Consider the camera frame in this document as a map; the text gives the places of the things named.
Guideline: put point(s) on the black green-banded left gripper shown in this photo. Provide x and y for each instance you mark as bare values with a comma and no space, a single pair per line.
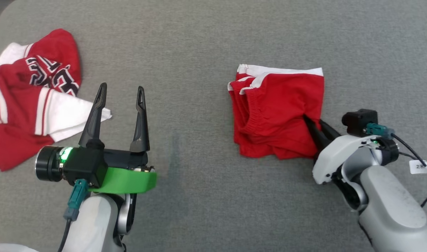
129,180

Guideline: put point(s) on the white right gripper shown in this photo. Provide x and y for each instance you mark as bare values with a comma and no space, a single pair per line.
330,157

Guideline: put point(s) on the red shorts with white trim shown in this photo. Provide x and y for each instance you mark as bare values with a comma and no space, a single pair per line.
280,105

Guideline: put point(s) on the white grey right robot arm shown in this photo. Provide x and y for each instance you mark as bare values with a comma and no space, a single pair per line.
388,210

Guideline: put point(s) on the red white lettered jersey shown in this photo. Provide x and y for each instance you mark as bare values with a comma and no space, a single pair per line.
20,105

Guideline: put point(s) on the white robot body shell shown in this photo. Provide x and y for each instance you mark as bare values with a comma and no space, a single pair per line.
6,248

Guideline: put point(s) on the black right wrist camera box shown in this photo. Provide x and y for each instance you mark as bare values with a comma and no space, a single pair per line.
357,120

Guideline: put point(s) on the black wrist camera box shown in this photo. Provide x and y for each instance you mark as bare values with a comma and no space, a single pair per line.
357,120
82,164

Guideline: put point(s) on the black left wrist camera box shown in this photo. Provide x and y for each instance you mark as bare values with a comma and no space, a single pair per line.
82,164

